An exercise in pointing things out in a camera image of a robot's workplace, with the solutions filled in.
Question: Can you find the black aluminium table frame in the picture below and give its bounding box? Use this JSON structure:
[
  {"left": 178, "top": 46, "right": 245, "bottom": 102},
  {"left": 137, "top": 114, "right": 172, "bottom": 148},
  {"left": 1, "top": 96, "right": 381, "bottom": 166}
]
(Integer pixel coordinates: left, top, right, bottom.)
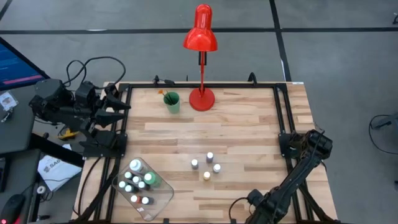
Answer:
[{"left": 71, "top": 81, "right": 341, "bottom": 224}]

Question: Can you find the red desk lamp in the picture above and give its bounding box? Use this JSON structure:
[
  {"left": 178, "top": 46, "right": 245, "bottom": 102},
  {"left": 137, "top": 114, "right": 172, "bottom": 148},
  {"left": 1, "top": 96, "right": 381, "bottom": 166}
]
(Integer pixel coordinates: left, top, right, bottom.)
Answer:
[{"left": 182, "top": 3, "right": 218, "bottom": 112}]

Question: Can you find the clear plastic bin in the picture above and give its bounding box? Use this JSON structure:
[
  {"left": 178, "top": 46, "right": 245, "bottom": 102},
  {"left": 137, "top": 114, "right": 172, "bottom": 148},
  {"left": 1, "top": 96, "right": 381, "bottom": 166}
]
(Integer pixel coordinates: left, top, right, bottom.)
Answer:
[{"left": 111, "top": 157, "right": 174, "bottom": 222}]

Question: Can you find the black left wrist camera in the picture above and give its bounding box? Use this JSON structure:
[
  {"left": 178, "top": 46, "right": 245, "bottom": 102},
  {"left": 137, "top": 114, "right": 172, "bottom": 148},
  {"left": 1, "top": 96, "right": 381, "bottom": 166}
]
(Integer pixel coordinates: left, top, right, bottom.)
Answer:
[{"left": 75, "top": 81, "right": 97, "bottom": 108}]

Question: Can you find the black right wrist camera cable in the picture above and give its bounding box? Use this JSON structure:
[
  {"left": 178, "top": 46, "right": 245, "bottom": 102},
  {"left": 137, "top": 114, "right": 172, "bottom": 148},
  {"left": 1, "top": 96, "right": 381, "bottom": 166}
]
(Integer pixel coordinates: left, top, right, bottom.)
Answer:
[{"left": 228, "top": 196, "right": 249, "bottom": 223}]

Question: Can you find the grey desk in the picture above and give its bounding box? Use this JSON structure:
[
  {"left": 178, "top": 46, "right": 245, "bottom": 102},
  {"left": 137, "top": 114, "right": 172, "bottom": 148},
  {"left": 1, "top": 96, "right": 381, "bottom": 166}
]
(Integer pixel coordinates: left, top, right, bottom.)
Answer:
[{"left": 0, "top": 83, "right": 44, "bottom": 156}]

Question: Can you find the yellow cable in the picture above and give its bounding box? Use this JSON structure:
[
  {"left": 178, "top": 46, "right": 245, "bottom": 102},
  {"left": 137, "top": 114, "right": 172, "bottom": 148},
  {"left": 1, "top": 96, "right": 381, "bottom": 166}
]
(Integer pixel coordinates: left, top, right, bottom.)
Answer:
[{"left": 58, "top": 127, "right": 80, "bottom": 140}]

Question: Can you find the black computer mouse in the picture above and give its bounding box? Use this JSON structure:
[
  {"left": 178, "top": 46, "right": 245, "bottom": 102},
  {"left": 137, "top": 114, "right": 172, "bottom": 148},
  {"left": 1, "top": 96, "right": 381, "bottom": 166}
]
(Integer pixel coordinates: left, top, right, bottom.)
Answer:
[{"left": 0, "top": 194, "right": 26, "bottom": 224}]

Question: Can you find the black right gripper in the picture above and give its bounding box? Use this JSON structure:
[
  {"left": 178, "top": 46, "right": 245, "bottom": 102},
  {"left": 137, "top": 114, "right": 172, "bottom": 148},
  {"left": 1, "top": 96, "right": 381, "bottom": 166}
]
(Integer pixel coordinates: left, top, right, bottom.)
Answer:
[{"left": 245, "top": 189, "right": 280, "bottom": 224}]

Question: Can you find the black desk support bar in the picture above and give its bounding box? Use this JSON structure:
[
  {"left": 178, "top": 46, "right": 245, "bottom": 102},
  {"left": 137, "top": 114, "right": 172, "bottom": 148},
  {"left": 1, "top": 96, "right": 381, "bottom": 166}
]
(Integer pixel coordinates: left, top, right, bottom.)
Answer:
[{"left": 29, "top": 133, "right": 85, "bottom": 169}]

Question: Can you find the ID badge card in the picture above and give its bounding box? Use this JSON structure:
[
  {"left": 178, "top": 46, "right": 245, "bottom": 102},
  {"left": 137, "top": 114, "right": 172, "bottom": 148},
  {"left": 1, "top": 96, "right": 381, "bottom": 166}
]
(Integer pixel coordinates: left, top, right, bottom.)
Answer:
[{"left": 0, "top": 91, "right": 19, "bottom": 112}]

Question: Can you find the white printed paper sheet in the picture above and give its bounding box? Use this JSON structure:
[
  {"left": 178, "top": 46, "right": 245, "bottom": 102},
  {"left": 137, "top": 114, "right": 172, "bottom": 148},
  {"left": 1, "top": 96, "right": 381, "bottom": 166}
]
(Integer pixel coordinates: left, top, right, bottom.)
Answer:
[{"left": 37, "top": 143, "right": 83, "bottom": 192}]

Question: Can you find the computer monitor blue screen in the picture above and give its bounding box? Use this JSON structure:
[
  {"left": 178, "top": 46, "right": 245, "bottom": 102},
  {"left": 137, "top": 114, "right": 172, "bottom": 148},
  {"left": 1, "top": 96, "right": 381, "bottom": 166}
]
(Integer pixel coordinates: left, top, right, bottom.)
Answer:
[{"left": 0, "top": 36, "right": 52, "bottom": 92}]

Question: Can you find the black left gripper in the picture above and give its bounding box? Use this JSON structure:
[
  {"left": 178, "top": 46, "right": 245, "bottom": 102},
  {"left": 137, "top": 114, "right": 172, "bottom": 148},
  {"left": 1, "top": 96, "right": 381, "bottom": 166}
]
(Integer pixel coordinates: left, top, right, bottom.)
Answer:
[{"left": 79, "top": 83, "right": 132, "bottom": 128}]

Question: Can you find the black floor cable loop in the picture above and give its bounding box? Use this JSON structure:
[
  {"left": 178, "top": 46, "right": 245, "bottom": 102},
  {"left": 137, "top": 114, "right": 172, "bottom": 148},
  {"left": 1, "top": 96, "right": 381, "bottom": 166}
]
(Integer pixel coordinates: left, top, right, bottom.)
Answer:
[{"left": 368, "top": 114, "right": 398, "bottom": 156}]

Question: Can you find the green plastic cup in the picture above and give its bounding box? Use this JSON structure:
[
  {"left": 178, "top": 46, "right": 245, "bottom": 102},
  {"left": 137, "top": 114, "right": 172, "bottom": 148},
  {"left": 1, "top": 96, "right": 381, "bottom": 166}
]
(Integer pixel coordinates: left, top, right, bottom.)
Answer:
[{"left": 163, "top": 91, "right": 181, "bottom": 114}]

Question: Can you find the large green paint bottle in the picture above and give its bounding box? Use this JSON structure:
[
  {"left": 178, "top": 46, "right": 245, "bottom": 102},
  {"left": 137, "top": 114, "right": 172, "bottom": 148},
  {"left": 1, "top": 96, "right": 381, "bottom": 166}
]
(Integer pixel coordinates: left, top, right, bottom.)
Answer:
[{"left": 143, "top": 171, "right": 162, "bottom": 188}]

